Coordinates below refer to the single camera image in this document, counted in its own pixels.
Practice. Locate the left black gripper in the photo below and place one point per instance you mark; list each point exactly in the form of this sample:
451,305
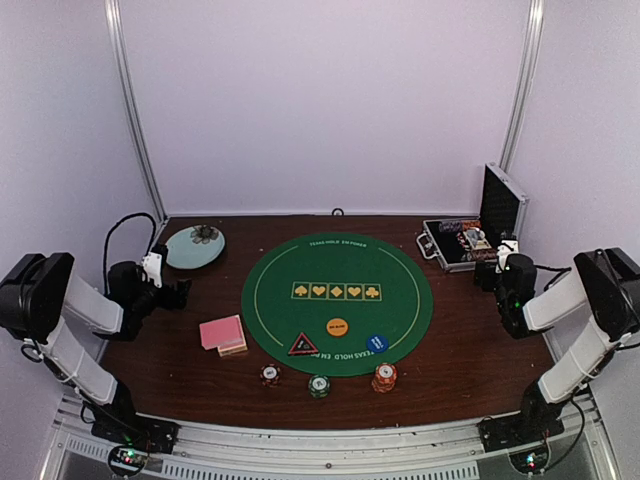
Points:
180,295

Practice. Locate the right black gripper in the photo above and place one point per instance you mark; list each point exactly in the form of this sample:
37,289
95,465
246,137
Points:
487,268

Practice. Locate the blue small blind button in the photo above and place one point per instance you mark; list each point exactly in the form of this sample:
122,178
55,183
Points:
377,343

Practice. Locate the triangular black red dealer button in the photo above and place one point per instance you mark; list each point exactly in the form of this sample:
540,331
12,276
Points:
303,346

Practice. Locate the orange chip stack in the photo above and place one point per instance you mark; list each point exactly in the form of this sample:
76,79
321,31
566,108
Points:
385,378

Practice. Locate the orange big blind button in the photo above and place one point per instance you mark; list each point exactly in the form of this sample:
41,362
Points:
337,327

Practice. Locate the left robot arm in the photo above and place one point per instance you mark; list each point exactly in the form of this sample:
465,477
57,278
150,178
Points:
41,293

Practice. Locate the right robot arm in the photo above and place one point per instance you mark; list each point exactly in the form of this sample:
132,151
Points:
599,292

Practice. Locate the aluminium poker chip case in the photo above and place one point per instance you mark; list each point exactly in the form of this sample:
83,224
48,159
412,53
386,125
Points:
458,243

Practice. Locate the light blue flower plate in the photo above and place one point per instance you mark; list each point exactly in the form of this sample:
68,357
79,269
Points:
195,247

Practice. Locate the red playing card deck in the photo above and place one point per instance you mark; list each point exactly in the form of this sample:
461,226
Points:
222,333

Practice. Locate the playing card box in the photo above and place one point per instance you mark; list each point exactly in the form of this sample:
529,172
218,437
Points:
232,349

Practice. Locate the black white chip stack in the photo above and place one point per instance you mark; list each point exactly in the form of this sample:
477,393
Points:
270,375

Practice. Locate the round green poker mat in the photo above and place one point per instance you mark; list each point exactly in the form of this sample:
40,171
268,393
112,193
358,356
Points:
337,304

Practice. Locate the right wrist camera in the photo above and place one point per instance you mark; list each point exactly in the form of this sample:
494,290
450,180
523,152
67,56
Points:
508,245

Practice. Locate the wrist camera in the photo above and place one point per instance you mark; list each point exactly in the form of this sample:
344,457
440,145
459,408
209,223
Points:
153,264
508,245

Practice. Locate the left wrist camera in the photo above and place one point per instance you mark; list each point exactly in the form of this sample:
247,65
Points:
153,264

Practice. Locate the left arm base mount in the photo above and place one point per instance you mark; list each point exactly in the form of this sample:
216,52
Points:
149,435

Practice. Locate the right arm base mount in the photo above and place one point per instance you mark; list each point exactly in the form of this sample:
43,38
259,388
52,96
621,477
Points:
513,431

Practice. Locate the left aluminium frame post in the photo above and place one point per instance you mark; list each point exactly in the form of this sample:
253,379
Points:
117,39

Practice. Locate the aluminium frame post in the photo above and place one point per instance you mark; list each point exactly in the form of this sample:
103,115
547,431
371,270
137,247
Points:
117,39
527,70

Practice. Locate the aluminium front rail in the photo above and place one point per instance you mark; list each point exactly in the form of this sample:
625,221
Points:
452,450

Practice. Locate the right aluminium frame post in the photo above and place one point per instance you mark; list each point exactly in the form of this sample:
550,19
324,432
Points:
527,70

